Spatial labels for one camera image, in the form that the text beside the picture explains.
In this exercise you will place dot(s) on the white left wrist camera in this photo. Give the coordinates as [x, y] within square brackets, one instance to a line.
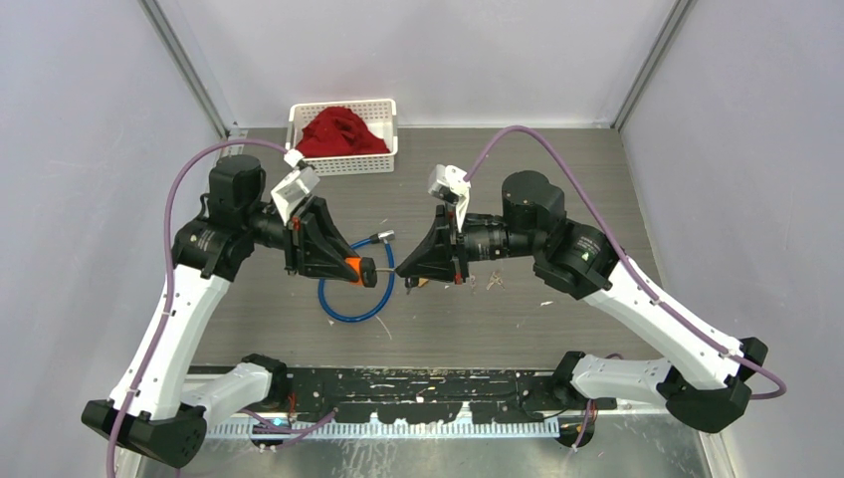
[293, 190]

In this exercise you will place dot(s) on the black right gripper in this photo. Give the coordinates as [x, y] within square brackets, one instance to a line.
[442, 254]

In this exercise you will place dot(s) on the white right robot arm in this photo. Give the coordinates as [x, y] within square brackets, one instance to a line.
[701, 375]

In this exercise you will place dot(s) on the orange black padlock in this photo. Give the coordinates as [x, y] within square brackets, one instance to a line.
[365, 270]

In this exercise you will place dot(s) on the red cloth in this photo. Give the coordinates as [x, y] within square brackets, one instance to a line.
[338, 131]

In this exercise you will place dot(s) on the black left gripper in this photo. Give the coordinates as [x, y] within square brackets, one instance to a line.
[322, 250]

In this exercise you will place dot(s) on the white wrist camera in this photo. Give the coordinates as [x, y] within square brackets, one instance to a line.
[293, 190]
[448, 183]

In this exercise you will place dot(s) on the blue cable lock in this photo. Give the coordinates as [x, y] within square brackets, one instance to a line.
[357, 307]

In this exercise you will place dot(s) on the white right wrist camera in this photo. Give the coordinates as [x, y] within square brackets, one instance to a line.
[448, 183]

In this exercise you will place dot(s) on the black headed key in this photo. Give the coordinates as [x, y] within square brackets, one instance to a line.
[410, 282]

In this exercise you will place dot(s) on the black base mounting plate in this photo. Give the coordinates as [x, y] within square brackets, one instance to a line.
[419, 395]

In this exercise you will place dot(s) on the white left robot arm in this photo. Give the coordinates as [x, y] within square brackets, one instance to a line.
[149, 412]

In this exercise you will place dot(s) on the silver key bunch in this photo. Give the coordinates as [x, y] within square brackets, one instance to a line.
[496, 279]

